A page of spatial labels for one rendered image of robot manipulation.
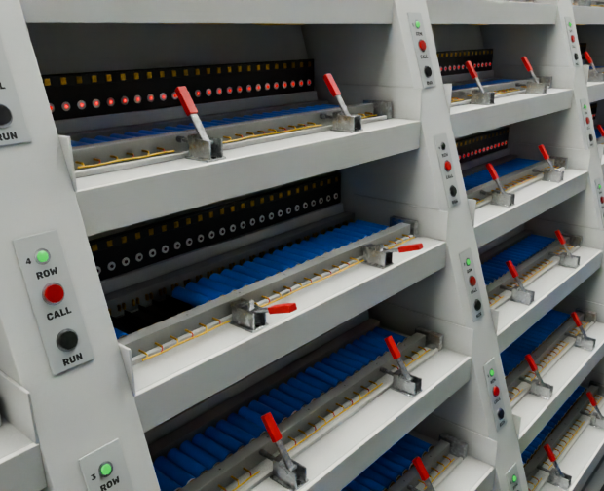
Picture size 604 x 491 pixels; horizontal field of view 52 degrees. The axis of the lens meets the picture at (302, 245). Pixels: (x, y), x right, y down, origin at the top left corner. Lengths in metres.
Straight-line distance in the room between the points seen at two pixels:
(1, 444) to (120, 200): 0.24
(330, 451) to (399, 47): 0.62
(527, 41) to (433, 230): 0.78
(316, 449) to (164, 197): 0.40
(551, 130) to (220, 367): 1.21
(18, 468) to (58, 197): 0.23
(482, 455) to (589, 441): 0.51
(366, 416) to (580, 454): 0.77
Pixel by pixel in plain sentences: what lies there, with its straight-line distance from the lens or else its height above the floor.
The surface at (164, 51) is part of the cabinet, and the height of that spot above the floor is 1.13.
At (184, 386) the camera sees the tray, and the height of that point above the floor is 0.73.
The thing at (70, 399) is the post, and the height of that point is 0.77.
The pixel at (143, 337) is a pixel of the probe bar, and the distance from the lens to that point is 0.69.
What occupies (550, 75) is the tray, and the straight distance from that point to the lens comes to 1.69.
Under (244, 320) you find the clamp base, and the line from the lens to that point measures 0.74.
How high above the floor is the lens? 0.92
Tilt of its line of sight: 7 degrees down
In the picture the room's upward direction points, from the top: 14 degrees counter-clockwise
